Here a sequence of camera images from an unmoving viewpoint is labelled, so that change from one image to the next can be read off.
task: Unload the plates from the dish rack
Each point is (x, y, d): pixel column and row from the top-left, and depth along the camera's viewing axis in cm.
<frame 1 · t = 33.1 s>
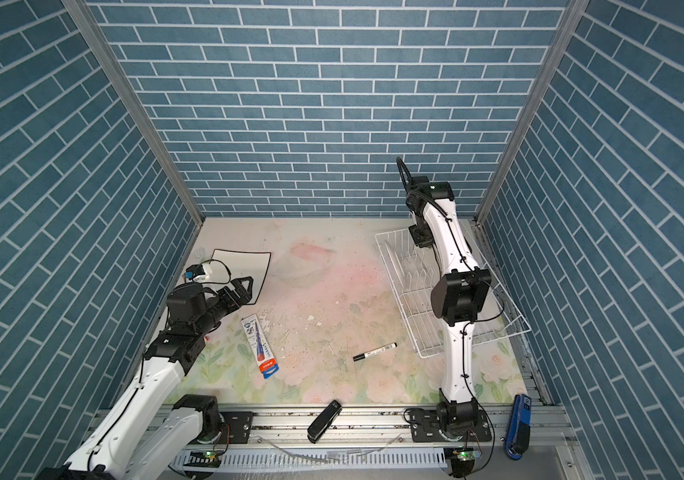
left hand: (243, 284, 80), fingers open
right hand: (429, 239, 90), fingers closed
black marker pen: (371, 353, 88), on the table
blue white toothpaste box: (268, 365, 84), point 2 cm above the table

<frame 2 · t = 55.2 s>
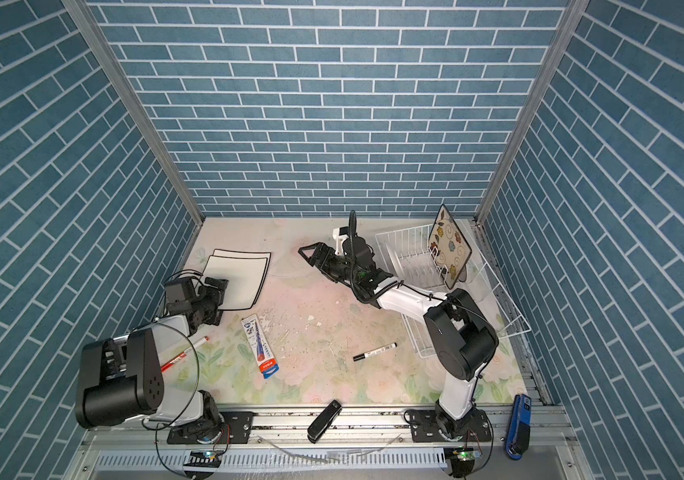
left hand: (227, 287, 93), fingers open
right hand: (300, 254, 82), fingers open
floral square plate: (448, 247, 98), point 13 cm above the table
the other named things where they were.

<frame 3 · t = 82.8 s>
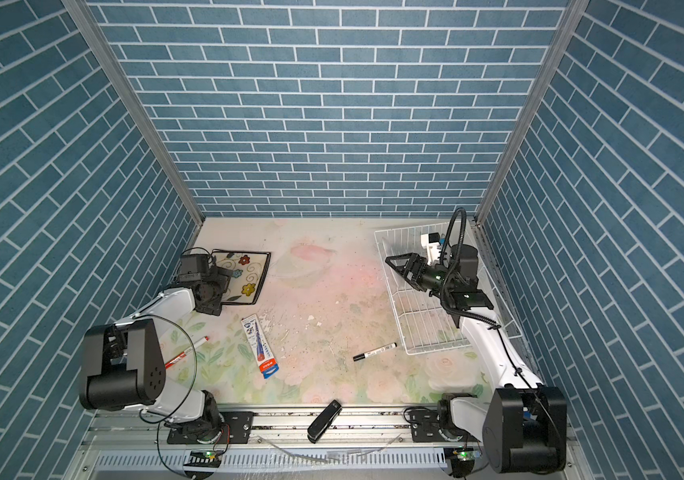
left hand: (229, 280, 94), fingers open
right hand: (389, 262, 77), fingers open
floral square plate: (247, 268, 104), point 4 cm above the table
the other named things where they were.

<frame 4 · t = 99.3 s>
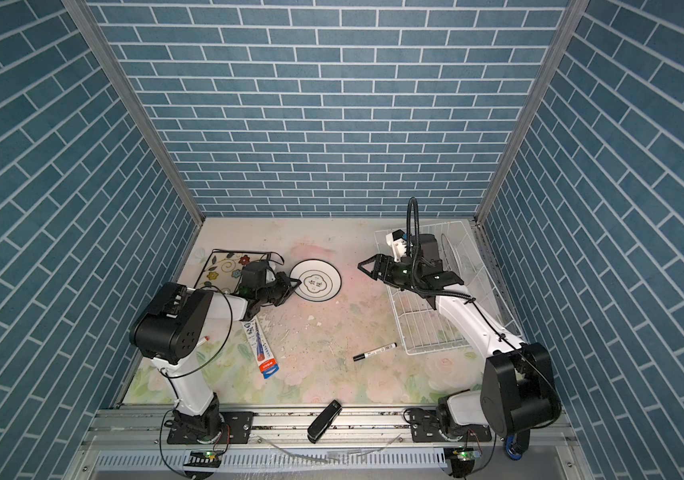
left hand: (302, 280, 97), fingers closed
right hand: (363, 266, 81), fingers open
the named things where they were.

